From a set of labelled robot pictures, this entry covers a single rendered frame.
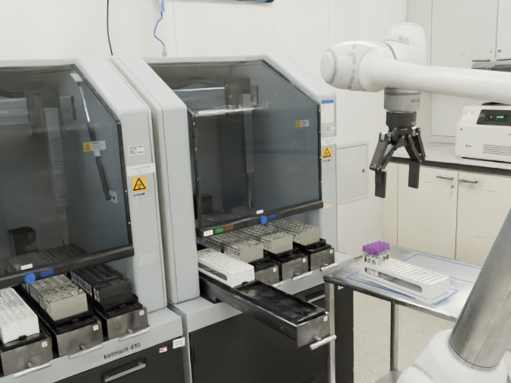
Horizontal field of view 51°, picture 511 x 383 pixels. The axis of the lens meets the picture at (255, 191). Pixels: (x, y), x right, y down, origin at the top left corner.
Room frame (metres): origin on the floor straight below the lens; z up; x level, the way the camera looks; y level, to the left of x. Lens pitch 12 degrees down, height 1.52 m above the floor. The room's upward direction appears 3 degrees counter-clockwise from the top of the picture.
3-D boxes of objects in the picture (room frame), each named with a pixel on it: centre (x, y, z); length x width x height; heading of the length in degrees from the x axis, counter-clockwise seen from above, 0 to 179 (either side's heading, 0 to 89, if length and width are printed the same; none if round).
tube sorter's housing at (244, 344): (2.36, 0.23, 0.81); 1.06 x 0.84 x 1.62; 37
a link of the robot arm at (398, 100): (1.35, -0.38, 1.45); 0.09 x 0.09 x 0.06
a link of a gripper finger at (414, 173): (1.41, -0.43, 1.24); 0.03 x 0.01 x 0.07; 37
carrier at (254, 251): (1.97, 0.03, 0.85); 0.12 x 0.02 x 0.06; 127
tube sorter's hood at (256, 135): (2.20, 0.11, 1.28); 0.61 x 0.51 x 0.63; 127
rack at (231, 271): (1.86, 0.14, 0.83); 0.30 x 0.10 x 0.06; 37
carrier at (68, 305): (1.54, 0.60, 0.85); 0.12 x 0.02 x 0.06; 128
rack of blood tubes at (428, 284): (1.65, -0.47, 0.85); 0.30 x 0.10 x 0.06; 35
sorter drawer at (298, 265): (2.25, 0.05, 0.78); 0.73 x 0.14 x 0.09; 37
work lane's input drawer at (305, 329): (1.72, 0.04, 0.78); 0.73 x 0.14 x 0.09; 37
